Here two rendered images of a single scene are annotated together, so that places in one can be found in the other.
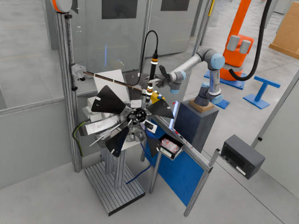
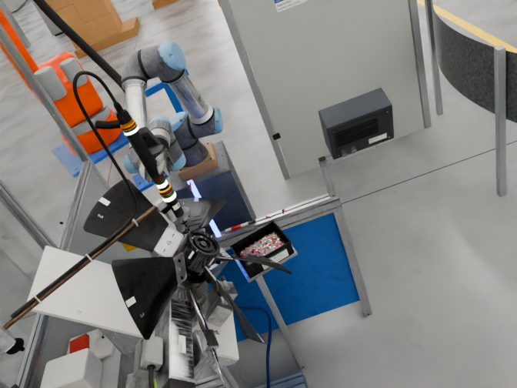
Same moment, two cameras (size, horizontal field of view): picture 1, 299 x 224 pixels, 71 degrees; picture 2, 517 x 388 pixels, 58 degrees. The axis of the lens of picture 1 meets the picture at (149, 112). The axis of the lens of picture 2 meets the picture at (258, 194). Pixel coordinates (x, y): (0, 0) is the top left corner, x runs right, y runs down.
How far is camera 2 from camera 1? 0.75 m
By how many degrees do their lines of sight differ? 35
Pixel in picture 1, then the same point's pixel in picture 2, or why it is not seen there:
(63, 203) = not seen: outside the picture
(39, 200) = not seen: outside the picture
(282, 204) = (385, 165)
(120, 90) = (100, 274)
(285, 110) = (261, 65)
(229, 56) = (70, 106)
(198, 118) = (225, 175)
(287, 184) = not seen: hidden behind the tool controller
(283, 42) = (88, 33)
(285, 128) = (286, 86)
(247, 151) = (359, 105)
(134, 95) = (147, 236)
